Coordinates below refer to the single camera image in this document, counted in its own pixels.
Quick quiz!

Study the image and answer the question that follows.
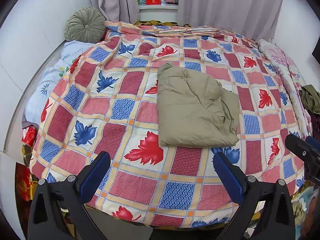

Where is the light blue floral sheet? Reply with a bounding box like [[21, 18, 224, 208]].
[[25, 41, 95, 125]]

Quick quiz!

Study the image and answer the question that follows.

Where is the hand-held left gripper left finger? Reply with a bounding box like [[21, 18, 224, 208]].
[[27, 151, 112, 240]]

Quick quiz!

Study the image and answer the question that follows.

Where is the striped folded cloth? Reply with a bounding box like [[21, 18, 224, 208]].
[[157, 26, 222, 38]]

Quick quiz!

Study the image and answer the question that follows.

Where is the olive green garment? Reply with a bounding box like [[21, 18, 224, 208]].
[[299, 85, 320, 114]]

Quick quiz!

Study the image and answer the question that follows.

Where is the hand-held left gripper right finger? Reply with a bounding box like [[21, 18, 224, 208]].
[[212, 152, 296, 240]]

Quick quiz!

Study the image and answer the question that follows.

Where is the leaf-print checked quilt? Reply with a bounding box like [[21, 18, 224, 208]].
[[29, 21, 313, 228]]

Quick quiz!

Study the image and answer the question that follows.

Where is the pink floral quilt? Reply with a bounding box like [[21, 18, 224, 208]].
[[257, 39, 313, 135]]

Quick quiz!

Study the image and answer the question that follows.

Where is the khaki puffer jacket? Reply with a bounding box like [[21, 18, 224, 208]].
[[157, 63, 240, 147]]

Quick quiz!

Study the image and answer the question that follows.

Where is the red packet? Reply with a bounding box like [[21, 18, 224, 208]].
[[21, 127, 38, 147]]

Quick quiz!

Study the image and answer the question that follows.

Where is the dark maroon garment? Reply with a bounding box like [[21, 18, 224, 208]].
[[310, 112, 320, 130]]

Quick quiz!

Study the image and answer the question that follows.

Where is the narrow grey curtain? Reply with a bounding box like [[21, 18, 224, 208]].
[[99, 0, 140, 23]]

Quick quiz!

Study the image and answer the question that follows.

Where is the red gift bag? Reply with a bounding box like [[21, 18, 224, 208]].
[[15, 164, 34, 202]]

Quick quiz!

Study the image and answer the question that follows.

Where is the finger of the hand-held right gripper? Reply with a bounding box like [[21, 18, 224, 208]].
[[305, 136, 320, 152], [285, 134, 320, 162]]

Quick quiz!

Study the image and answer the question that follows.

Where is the wide grey curtain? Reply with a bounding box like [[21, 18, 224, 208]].
[[176, 0, 285, 40]]

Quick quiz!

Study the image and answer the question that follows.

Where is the round green pleated cushion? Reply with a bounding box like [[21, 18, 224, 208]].
[[64, 7, 107, 43]]

